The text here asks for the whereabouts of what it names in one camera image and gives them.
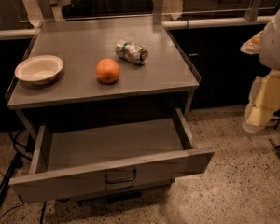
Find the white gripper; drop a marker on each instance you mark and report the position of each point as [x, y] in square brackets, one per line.
[276, 44]

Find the orange fruit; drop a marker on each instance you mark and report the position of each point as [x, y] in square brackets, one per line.
[107, 71]

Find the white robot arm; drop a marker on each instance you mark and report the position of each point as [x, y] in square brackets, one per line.
[264, 96]

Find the open grey top drawer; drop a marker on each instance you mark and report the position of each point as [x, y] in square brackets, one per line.
[72, 165]

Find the crushed soda can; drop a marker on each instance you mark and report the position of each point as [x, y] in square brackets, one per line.
[131, 52]

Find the grey metal cabinet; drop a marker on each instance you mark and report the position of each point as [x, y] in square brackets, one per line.
[82, 44]

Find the white bowl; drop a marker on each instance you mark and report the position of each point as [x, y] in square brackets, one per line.
[39, 70]

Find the white horizontal rail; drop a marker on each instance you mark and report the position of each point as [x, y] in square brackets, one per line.
[210, 23]

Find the grey metal post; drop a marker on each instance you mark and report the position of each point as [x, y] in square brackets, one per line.
[157, 11]

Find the black drawer handle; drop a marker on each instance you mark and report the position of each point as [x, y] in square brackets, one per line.
[120, 176]

